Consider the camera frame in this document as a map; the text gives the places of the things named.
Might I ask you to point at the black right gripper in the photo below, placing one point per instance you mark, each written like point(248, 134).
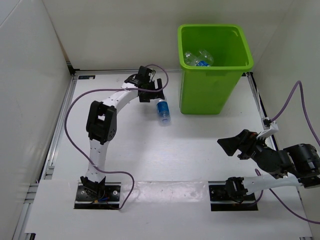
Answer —
point(243, 142)

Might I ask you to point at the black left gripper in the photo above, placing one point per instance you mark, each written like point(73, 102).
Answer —
point(154, 95)

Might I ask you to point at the blue label water bottle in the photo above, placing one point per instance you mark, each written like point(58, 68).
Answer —
point(163, 112)

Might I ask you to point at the dark blue label bottle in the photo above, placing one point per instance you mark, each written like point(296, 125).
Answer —
point(193, 60)

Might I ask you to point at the clear crinkled plastic bottle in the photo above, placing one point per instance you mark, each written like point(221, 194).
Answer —
point(204, 55)

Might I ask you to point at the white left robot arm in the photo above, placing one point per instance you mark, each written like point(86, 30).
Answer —
point(101, 124)

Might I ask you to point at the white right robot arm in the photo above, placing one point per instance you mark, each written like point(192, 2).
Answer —
point(297, 165)

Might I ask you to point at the green plastic bin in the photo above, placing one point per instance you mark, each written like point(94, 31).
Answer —
point(205, 88)

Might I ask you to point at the small blue sticker label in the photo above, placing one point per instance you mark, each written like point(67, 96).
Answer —
point(86, 77)

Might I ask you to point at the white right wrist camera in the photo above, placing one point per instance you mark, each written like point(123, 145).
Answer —
point(269, 128)

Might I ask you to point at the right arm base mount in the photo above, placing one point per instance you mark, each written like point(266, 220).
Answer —
point(220, 201)

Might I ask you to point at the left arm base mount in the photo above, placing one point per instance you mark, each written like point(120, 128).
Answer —
point(109, 199)

